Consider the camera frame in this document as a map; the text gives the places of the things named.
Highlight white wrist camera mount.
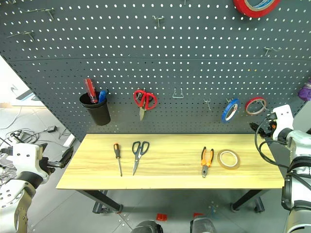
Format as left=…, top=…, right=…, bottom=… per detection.
left=6, top=143, right=49, bottom=181
left=271, top=104, right=294, bottom=140

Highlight orange black handle screwdriver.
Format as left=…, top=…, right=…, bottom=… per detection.
left=113, top=143, right=123, bottom=177

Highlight white power strip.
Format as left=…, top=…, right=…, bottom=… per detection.
left=63, top=133, right=76, bottom=148

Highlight thin red tape roll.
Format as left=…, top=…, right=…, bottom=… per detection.
left=244, top=97, right=267, bottom=117

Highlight beige tape roll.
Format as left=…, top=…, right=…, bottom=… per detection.
left=217, top=149, right=241, bottom=170

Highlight long metal pegboard hook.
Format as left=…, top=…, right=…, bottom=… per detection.
left=18, top=7, right=55, bottom=20
left=6, top=30, right=36, bottom=41

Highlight dark grey handle scissors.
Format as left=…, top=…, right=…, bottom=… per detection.
left=132, top=141, right=150, bottom=176

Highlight orange black handle pliers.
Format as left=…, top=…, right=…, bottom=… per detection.
left=201, top=146, right=214, bottom=179

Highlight blue tape roll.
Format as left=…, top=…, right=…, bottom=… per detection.
left=221, top=98, right=241, bottom=124

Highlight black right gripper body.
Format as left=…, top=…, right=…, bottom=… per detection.
left=257, top=118, right=276, bottom=139

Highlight red handle scissors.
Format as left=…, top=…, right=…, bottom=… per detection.
left=133, top=89, right=157, bottom=121

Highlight black plastic cup holder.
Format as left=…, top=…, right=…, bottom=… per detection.
left=79, top=91, right=111, bottom=126

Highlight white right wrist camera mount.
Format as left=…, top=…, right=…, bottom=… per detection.
left=271, top=104, right=294, bottom=140

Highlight white sign board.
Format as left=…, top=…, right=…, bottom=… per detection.
left=9, top=83, right=41, bottom=101

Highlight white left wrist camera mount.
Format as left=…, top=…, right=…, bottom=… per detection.
left=6, top=143, right=49, bottom=181

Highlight black table leg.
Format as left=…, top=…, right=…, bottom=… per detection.
left=77, top=190, right=123, bottom=215
left=230, top=189, right=270, bottom=214

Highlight grey pegboard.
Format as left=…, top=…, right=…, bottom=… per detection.
left=0, top=0, right=311, bottom=142

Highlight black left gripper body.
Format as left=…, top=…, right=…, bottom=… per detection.
left=36, top=142, right=62, bottom=177

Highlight dark rounded shape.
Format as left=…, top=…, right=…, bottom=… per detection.
left=190, top=217, right=217, bottom=233
left=130, top=219, right=164, bottom=233

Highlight tangled floor cables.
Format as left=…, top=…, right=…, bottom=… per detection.
left=0, top=106, right=73, bottom=192

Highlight red clear handle screwdriver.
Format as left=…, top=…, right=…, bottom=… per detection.
left=84, top=78, right=99, bottom=104

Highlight large red tape roll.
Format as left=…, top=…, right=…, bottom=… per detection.
left=233, top=0, right=281, bottom=18

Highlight purple object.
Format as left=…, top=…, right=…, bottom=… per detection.
left=297, top=78, right=311, bottom=102

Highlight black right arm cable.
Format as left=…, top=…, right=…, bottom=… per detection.
left=254, top=116, right=311, bottom=190

